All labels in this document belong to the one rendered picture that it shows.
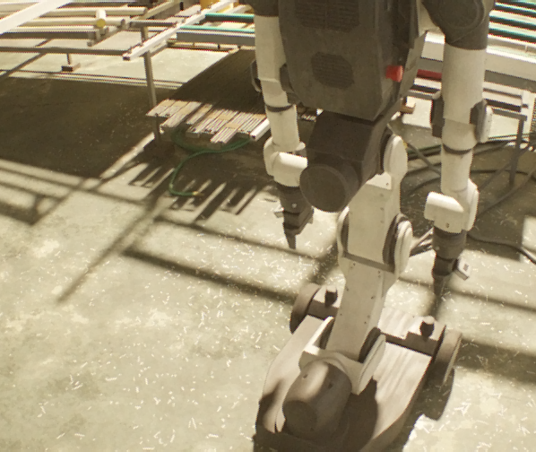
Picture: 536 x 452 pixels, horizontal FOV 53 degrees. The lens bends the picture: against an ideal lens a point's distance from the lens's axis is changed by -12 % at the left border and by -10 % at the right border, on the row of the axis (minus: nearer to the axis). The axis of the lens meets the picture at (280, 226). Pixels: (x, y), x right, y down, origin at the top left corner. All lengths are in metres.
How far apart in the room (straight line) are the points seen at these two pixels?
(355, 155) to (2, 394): 1.59
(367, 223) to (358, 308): 0.27
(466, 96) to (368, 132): 0.22
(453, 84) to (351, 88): 0.21
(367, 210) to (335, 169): 0.35
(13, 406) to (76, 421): 0.27
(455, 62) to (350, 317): 0.84
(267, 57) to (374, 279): 0.69
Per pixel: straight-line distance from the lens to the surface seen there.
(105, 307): 2.41
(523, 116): 2.62
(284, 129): 1.43
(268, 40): 1.31
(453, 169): 1.28
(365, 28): 1.03
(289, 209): 1.60
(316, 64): 1.12
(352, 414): 1.73
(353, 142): 1.20
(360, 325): 1.68
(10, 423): 2.14
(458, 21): 1.08
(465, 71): 1.15
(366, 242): 1.56
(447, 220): 1.39
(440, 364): 1.91
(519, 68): 2.14
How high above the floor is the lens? 1.59
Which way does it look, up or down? 36 degrees down
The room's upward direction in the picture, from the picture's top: 3 degrees counter-clockwise
